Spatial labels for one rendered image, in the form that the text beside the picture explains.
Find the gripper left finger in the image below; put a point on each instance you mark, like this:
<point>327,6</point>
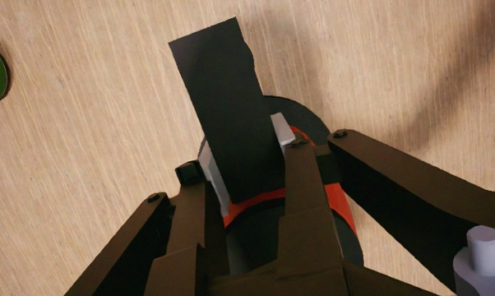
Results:
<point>195,250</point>

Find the black round kettle base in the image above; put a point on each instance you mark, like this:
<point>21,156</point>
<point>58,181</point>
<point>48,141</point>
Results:
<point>296,115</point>

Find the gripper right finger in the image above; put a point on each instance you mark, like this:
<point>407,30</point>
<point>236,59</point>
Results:
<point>445,222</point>

